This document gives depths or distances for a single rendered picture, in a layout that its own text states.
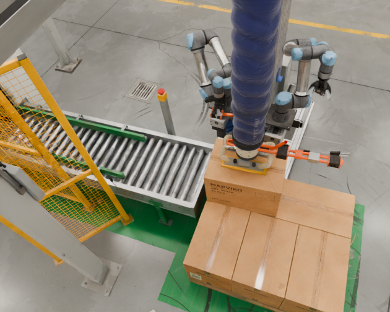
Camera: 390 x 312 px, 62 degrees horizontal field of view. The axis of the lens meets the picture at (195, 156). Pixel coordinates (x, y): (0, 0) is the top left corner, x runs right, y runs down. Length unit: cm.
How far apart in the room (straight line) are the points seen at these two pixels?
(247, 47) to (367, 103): 309
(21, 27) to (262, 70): 152
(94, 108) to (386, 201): 367
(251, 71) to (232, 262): 153
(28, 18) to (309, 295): 255
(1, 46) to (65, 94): 477
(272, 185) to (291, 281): 72
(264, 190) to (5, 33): 229
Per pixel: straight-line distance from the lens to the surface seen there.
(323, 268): 277
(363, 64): 513
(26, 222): 222
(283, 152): 238
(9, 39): 35
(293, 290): 268
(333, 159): 241
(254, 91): 186
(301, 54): 211
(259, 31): 163
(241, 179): 253
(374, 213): 372
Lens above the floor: 312
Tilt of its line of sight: 55 degrees down
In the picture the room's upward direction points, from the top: 10 degrees counter-clockwise
